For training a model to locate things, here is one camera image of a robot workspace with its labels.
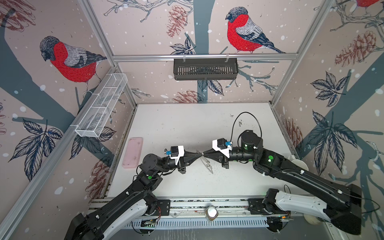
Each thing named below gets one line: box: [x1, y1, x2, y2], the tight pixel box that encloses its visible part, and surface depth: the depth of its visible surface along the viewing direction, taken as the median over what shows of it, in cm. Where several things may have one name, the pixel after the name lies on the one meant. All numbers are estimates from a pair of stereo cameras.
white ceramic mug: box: [288, 155, 309, 171], surface depth 80 cm
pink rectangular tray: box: [122, 137, 144, 169], surface depth 97 cm
